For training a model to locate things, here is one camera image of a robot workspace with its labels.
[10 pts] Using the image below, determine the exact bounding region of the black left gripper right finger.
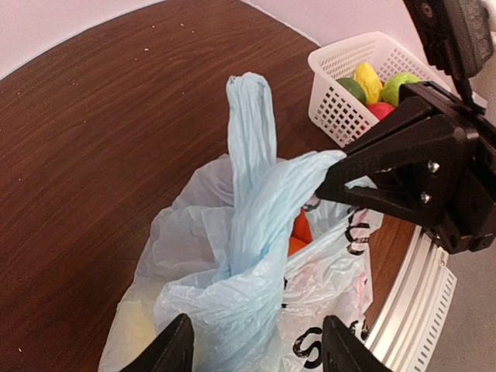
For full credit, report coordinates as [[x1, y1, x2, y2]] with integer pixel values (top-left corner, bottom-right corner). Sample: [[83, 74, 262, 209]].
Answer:
[[322, 315, 390, 372]]

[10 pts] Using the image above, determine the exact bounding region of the red apple back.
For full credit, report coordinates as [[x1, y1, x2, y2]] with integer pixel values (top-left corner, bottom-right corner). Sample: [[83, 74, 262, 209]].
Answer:
[[367, 102, 395, 120]]

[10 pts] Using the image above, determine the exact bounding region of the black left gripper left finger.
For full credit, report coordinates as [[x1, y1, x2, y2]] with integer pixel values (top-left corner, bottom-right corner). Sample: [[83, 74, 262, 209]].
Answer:
[[122, 314, 194, 372]]

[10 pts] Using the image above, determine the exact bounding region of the aluminium front rail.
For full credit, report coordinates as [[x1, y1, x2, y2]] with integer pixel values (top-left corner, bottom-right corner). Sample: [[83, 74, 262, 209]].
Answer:
[[365, 226, 457, 371]]

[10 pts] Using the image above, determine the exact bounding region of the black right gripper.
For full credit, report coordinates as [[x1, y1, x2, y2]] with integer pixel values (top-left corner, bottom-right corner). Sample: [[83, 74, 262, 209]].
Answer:
[[402, 1, 495, 128]]

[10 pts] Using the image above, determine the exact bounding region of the white plastic basket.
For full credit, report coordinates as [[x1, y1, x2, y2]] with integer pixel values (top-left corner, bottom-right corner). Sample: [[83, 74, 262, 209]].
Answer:
[[308, 32, 450, 148]]

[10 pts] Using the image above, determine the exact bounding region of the light blue plastic bag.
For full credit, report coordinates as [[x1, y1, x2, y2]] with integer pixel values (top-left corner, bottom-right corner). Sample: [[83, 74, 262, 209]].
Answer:
[[98, 73, 383, 371]]

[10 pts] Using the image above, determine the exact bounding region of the orange fruit in bag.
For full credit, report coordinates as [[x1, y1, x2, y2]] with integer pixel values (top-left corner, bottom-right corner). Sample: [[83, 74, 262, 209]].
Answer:
[[288, 208, 313, 257]]

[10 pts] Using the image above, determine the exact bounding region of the dark green fruit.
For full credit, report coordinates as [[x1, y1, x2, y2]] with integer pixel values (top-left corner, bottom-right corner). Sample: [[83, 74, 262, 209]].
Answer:
[[336, 77, 367, 105]]

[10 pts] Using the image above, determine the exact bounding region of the large green apple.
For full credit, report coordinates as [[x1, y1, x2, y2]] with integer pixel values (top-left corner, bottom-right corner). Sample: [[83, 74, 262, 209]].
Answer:
[[381, 72, 421, 107]]

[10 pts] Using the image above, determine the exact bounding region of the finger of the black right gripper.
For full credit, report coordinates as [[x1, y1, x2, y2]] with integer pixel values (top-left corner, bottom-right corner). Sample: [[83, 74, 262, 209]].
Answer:
[[316, 81, 495, 254]]

